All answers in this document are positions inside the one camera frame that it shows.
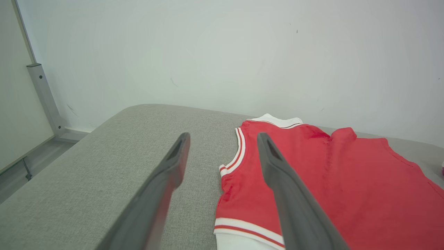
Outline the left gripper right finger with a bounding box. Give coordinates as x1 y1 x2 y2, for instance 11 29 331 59
257 132 349 250

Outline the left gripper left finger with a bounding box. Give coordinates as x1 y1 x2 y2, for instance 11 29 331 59
97 132 191 250

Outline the red basketball jersey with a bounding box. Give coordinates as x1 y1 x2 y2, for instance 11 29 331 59
213 113 444 250

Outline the white partition panel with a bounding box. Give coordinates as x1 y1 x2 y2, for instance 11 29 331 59
0 0 55 175

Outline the black floor cable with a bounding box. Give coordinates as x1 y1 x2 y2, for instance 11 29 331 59
22 158 33 181

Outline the grey metal partition frame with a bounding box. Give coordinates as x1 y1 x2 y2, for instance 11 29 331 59
27 63 89 143

